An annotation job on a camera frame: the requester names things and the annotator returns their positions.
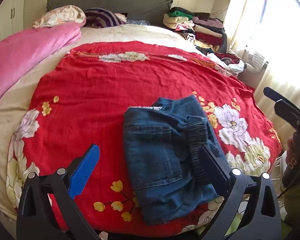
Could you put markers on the cream wardrobe doors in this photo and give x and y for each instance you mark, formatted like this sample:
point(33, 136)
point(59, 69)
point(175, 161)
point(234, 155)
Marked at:
point(11, 17)

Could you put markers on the pile of folded clothes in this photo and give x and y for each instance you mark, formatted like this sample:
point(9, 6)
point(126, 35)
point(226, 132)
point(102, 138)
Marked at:
point(208, 36)

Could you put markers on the white knitted garment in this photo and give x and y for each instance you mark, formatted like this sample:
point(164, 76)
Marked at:
point(254, 62)

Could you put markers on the pink quilt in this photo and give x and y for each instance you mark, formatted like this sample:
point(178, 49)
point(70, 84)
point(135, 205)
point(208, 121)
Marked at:
point(20, 52)

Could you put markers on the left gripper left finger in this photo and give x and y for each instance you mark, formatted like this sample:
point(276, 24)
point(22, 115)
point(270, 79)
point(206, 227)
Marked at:
point(36, 220)

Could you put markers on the red floral bedspread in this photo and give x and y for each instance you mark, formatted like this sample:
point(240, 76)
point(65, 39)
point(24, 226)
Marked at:
point(83, 102)

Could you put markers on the grey padded headboard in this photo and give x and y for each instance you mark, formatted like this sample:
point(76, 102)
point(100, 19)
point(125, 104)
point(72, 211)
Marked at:
point(150, 10)

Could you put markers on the blue denim pants lace trim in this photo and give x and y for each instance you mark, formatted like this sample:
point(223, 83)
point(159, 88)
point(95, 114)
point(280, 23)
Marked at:
point(161, 144)

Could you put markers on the floral cream pillow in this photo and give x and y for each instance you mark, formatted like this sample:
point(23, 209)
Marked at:
point(60, 15)

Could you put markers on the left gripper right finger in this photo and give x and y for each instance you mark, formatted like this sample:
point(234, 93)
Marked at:
point(261, 218)

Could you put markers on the purple striped pillow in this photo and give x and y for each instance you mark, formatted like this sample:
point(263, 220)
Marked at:
point(101, 18)

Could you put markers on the cream window curtain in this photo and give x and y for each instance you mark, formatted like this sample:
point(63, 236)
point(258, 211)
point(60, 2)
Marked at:
point(272, 29)

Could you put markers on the green sleeve right forearm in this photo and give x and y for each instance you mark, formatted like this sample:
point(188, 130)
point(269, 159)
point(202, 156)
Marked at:
point(292, 195)

